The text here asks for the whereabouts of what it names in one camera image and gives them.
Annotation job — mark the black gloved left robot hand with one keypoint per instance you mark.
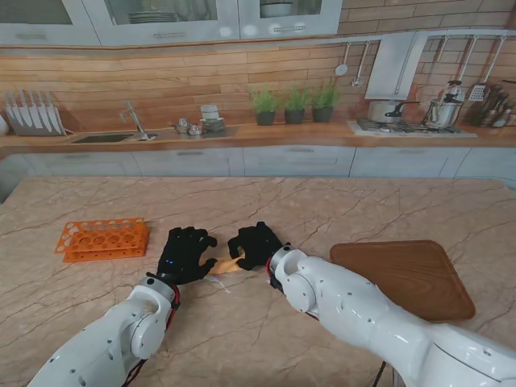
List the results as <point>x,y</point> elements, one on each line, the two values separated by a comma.
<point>181,258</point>

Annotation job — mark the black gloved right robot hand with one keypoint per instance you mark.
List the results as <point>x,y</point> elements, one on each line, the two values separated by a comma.
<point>258,246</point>

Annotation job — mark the yellow microfibre cloth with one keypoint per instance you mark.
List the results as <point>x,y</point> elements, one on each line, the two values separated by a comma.
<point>227,265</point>

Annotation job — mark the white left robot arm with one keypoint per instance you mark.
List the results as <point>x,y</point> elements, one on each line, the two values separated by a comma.
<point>113,338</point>

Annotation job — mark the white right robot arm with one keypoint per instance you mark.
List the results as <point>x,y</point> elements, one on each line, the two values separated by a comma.
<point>354,306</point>

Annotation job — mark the orange test tube rack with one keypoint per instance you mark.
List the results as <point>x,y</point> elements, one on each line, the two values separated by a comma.
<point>96,242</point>

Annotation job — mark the brown wooden tray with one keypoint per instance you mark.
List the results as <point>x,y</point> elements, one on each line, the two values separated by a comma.
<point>411,274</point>

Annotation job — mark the printed kitchen backdrop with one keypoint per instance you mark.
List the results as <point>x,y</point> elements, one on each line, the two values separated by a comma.
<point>161,80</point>

